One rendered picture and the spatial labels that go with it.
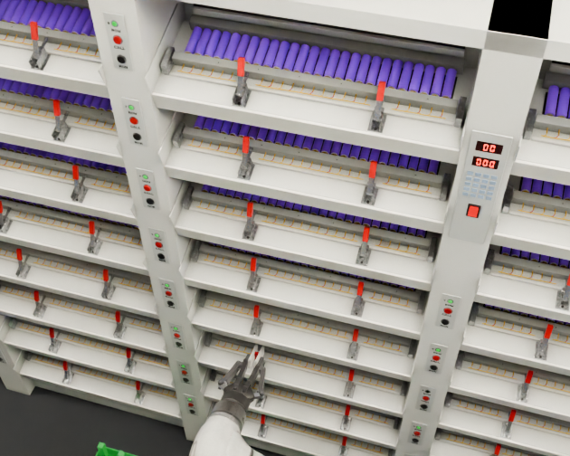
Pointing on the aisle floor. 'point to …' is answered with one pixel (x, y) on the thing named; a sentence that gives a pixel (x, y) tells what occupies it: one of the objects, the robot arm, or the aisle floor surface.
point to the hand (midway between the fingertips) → (256, 356)
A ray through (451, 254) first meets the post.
